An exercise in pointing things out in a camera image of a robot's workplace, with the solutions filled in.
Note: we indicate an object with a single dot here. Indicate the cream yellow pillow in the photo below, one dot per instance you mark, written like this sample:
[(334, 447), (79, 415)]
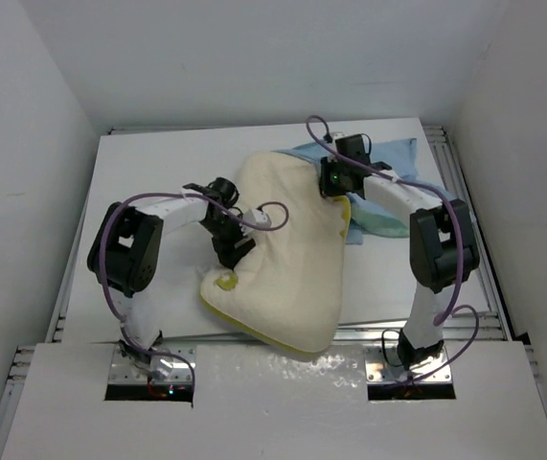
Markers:
[(287, 291)]

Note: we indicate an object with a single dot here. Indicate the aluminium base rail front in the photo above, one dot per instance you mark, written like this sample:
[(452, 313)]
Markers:
[(171, 371)]

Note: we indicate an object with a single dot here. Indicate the aluminium frame rail right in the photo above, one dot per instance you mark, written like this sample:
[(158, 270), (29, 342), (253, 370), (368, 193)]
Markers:
[(481, 290)]

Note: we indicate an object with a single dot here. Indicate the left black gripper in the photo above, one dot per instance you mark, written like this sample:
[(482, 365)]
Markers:
[(230, 254)]

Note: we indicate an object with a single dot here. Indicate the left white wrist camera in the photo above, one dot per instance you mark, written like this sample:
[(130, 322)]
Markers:
[(257, 219)]

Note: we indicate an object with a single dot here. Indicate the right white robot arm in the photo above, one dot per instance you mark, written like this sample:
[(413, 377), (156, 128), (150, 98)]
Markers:
[(442, 244)]

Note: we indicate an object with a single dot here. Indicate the blue green pillowcase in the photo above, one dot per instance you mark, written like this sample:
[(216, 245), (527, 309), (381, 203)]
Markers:
[(368, 217)]

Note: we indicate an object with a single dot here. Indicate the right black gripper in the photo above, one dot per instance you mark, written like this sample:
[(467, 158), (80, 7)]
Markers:
[(326, 188)]

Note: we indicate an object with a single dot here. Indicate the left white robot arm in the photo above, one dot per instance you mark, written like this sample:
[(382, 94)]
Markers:
[(125, 252)]

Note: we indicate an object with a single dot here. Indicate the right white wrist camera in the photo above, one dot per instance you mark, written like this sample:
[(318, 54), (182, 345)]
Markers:
[(336, 136)]

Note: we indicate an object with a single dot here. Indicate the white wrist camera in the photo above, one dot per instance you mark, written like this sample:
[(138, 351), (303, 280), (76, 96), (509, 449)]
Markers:
[(257, 219), (336, 136)]

